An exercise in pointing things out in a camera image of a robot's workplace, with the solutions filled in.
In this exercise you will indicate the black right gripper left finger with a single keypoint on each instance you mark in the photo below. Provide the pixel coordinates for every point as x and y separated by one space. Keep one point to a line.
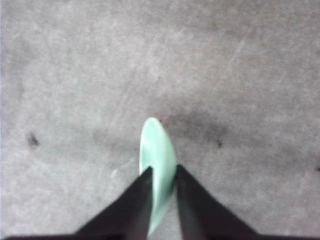
128 217

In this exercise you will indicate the mint green plastic spoon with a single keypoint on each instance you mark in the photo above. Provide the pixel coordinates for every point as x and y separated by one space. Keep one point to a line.
157 151

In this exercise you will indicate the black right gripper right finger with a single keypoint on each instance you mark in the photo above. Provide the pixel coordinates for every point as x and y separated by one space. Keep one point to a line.
201 216

